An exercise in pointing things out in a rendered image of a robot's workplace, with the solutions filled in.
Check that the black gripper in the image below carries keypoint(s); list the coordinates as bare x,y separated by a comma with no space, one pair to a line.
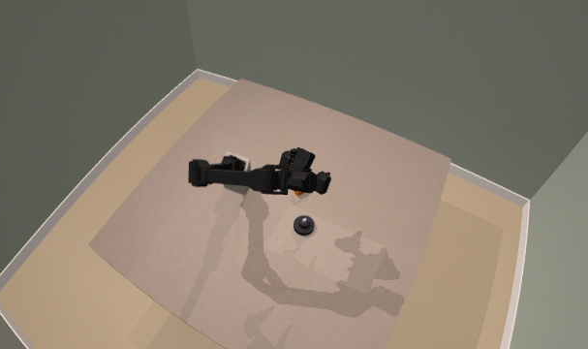
323,179

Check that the black round pedestal with silver shaft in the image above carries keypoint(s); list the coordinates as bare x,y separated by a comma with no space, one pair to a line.
304,225

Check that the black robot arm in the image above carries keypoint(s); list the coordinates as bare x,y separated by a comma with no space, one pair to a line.
265,180

